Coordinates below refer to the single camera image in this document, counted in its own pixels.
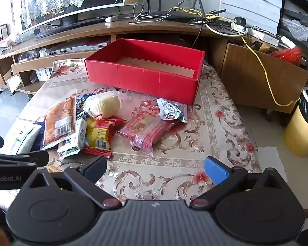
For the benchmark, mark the green Kaprons wafer packet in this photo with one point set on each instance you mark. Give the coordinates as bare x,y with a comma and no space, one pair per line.
75,144

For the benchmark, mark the red plastic bag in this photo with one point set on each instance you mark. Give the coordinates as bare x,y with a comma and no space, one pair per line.
292,56

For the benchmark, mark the red cardboard box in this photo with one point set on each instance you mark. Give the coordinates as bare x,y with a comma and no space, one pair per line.
152,68

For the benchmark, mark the white blue box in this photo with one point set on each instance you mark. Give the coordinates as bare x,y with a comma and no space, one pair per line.
43,74

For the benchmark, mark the wooden TV stand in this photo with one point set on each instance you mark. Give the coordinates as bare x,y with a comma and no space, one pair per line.
40,53

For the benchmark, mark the white red sachet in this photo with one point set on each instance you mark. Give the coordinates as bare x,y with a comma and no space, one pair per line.
170,110

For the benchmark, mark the yellow trash bin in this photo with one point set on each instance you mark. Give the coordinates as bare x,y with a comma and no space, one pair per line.
295,136

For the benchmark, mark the blue wafer biscuit packet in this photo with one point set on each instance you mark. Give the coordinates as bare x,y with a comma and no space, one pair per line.
38,143

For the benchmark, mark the orange spicy snack packet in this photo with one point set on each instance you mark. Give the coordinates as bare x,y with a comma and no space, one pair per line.
60,121

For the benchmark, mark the white power strip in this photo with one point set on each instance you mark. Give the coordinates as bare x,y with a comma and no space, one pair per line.
273,40

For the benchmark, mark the blue sausage snack packet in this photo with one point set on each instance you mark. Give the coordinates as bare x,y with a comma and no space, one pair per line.
80,113

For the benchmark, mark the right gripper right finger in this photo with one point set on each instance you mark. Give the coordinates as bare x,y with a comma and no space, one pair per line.
226,180

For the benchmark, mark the silver media player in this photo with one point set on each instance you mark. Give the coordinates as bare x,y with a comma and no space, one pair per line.
75,47

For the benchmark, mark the red yellow Trolli packet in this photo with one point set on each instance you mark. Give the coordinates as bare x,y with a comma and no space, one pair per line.
99,134

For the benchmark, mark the clear bag white bun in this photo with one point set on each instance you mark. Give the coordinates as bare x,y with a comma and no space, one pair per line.
102,105

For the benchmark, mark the black television monitor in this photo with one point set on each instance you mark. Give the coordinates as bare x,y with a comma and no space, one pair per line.
61,13

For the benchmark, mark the black metal shelf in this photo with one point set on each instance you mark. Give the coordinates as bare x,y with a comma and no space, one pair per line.
297,18

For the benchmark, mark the pink red cake packet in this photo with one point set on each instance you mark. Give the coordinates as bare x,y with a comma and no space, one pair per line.
144,130

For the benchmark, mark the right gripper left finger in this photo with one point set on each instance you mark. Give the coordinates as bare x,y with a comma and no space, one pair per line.
84,178

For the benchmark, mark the black wifi router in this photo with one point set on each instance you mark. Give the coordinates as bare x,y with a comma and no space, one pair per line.
181,14

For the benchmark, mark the floral beige table cloth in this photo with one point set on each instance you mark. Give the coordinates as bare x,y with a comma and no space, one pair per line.
155,148

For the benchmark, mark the white small adapter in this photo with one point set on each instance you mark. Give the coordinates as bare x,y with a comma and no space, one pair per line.
111,19

